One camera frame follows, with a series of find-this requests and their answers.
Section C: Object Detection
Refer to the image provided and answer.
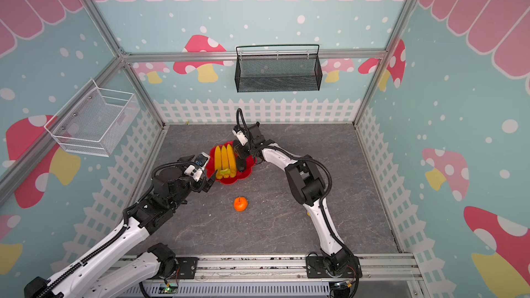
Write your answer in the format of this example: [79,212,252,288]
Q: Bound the orange fake tangerine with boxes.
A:
[233,197,248,212]

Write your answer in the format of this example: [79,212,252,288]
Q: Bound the yellow fake banana bunch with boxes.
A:
[214,144,237,180]

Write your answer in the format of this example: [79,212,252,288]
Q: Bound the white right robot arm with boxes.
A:
[233,122,362,279]

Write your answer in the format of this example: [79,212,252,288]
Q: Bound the red flower-shaped fruit bowl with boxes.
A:
[206,146,255,185]

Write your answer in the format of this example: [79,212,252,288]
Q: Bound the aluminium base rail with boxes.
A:
[169,253,422,282]

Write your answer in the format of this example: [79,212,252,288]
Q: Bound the white wire wall basket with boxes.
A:
[44,80,141,157]

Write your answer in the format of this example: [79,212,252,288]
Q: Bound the black corrugated cable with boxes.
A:
[235,108,251,142]

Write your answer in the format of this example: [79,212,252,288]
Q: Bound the black wire wall basket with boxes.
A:
[235,44,323,92]

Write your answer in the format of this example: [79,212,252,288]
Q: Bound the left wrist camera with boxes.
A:
[193,153,211,170]

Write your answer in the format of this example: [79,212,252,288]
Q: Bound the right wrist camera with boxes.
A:
[233,126,248,146]

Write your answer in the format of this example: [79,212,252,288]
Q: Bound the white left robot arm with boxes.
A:
[24,153,215,297]

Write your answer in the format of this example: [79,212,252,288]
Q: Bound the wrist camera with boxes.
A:
[233,126,248,146]
[193,153,211,170]

